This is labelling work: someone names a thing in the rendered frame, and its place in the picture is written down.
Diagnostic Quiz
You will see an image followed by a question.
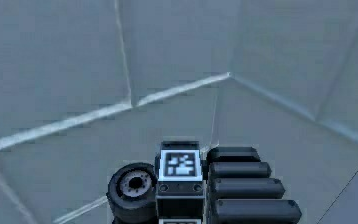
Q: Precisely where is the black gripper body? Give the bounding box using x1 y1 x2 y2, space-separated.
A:
106 162 159 224

